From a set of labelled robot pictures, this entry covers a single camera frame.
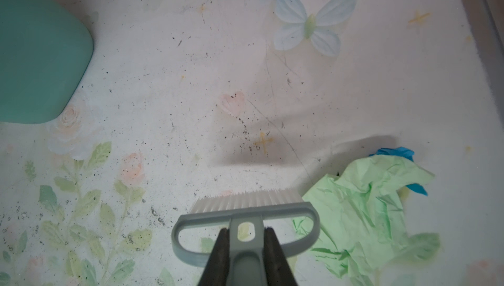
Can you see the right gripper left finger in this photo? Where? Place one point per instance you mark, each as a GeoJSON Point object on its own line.
{"type": "Point", "coordinates": [218, 265]}

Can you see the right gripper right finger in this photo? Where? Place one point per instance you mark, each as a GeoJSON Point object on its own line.
{"type": "Point", "coordinates": [277, 269]}

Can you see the grey-blue hand brush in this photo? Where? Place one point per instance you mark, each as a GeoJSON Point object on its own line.
{"type": "Point", "coordinates": [244, 215]}

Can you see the green paper scrap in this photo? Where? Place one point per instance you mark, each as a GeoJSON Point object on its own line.
{"type": "Point", "coordinates": [362, 220]}

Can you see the small blue paper scrap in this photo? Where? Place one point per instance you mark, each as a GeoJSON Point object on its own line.
{"type": "Point", "coordinates": [405, 153]}

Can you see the green trash bin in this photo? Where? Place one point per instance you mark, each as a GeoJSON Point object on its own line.
{"type": "Point", "coordinates": [45, 51]}

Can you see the right aluminium corner post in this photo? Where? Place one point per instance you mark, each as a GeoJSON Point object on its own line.
{"type": "Point", "coordinates": [486, 20]}

